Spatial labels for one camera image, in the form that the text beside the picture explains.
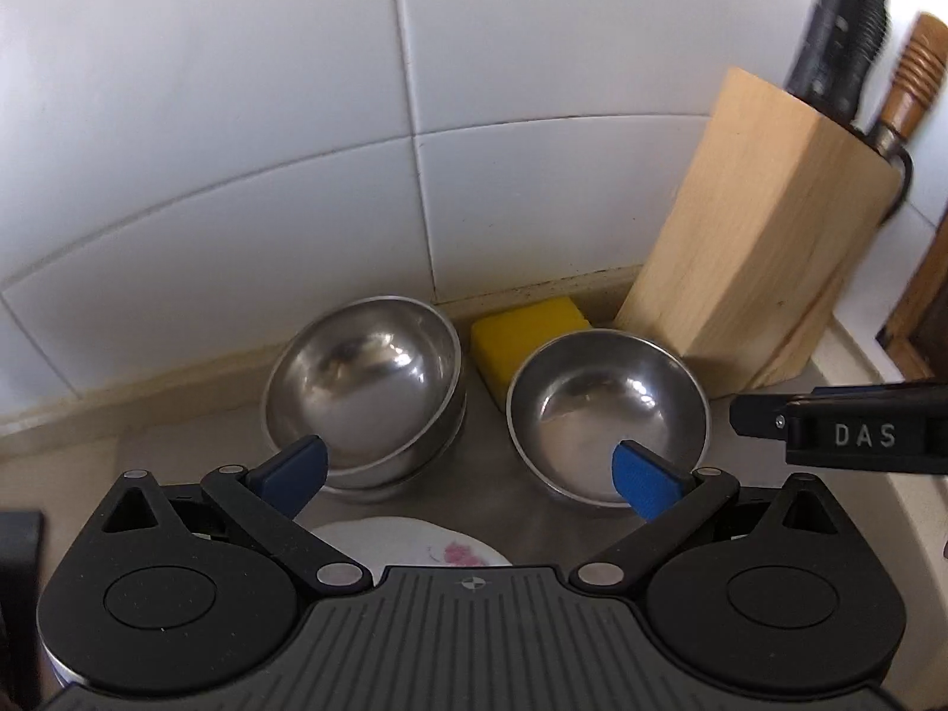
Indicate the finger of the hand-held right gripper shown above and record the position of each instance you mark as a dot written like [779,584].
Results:
[759,416]

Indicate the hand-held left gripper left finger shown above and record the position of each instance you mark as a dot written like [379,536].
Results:
[289,474]

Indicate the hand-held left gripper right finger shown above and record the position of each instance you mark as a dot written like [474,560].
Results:
[650,480]

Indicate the stainless steel bowl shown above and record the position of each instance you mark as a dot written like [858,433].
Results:
[415,470]
[370,378]
[600,407]

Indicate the pale blue pink-flower plate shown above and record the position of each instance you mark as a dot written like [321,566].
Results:
[400,542]

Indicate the grey counter mat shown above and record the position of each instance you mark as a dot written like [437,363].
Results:
[489,459]

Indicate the wooden knife block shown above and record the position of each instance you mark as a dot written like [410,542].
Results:
[755,237]

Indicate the yellow sponge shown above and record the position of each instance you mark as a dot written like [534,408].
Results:
[526,333]

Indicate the black gas stove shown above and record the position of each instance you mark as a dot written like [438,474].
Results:
[18,607]

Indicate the brown wooden window frame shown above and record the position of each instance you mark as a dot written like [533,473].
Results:
[922,311]

